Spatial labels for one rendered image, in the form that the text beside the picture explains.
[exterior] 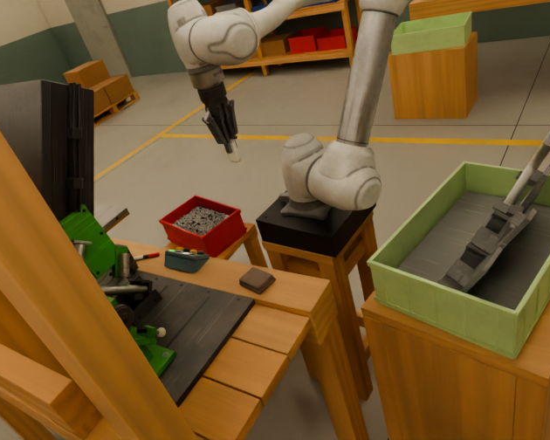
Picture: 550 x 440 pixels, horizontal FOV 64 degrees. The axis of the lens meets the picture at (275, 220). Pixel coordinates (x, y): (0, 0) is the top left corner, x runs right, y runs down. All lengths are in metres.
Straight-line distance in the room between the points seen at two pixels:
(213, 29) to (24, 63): 10.50
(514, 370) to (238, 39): 1.03
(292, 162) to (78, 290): 0.95
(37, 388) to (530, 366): 1.09
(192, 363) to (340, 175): 0.69
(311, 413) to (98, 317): 1.57
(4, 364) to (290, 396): 1.50
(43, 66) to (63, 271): 11.02
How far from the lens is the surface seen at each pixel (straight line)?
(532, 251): 1.52
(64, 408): 0.90
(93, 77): 8.25
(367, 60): 1.37
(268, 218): 1.64
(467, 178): 1.77
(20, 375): 0.97
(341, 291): 1.66
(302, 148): 1.48
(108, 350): 0.78
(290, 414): 2.21
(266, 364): 1.24
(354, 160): 1.36
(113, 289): 1.48
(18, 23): 11.60
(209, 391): 1.25
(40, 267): 0.68
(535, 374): 1.29
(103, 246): 1.51
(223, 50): 1.04
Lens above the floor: 1.82
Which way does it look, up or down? 32 degrees down
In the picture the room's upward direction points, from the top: 17 degrees counter-clockwise
